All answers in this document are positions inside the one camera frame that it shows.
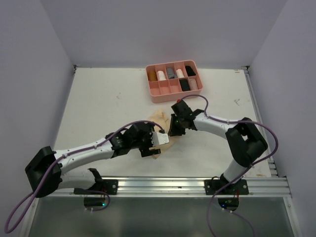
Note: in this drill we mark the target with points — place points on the pink underwear cream waistband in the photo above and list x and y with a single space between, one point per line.
193 84

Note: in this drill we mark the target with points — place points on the grey rolled underwear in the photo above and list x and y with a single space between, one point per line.
171 73

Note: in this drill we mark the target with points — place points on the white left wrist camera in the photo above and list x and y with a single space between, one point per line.
159 138

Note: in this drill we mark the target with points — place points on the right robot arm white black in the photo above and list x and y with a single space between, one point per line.
245 141

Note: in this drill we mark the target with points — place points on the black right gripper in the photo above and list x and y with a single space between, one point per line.
173 130

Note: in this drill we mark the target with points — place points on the black underwear orange trim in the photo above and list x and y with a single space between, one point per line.
185 86

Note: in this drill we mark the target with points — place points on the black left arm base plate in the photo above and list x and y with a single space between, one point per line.
109 186

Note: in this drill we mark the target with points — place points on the aluminium table frame rail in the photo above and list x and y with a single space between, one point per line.
103 100

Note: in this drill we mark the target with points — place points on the black rolled underwear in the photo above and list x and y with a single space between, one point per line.
190 71

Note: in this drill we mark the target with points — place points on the beige underwear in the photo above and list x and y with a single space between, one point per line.
161 118

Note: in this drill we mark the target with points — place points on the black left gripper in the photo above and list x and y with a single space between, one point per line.
145 150

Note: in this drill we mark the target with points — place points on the brown rolled underwear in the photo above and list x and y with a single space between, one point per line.
152 76

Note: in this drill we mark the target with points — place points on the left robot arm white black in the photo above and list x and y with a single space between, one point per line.
50 170

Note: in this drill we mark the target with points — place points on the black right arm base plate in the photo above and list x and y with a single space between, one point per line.
212 185

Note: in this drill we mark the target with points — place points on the pink divided organizer tray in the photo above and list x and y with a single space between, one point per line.
170 89

